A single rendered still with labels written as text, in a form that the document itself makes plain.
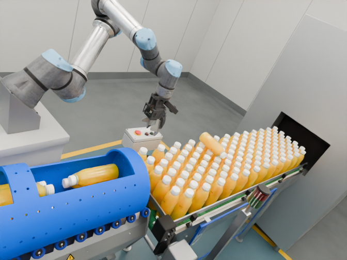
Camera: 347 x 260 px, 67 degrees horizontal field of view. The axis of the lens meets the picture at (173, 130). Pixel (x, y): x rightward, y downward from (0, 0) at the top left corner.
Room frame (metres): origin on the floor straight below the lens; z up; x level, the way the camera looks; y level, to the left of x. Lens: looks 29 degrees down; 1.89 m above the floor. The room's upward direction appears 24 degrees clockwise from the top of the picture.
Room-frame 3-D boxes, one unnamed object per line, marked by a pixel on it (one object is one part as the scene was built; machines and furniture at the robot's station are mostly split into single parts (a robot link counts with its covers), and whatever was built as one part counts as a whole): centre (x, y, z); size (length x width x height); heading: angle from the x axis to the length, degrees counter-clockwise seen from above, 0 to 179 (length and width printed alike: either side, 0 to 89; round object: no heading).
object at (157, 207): (0.98, 0.00, 0.96); 0.40 x 0.01 x 0.03; 51
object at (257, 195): (0.99, -0.48, 1.23); 0.06 x 0.06 x 0.04
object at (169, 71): (1.09, 0.11, 1.53); 0.09 x 0.08 x 0.11; 66
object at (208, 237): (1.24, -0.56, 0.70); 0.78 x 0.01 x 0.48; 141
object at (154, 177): (1.02, -0.01, 0.99); 0.07 x 0.07 x 0.19
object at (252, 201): (0.99, -0.48, 1.18); 0.06 x 0.06 x 0.05
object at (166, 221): (0.82, -0.14, 0.95); 0.10 x 0.07 x 0.10; 51
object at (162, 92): (1.09, 0.11, 1.45); 0.08 x 0.08 x 0.05
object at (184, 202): (0.96, -0.19, 0.99); 0.07 x 0.07 x 0.19
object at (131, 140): (1.26, 0.14, 1.05); 0.20 x 0.10 x 0.10; 141
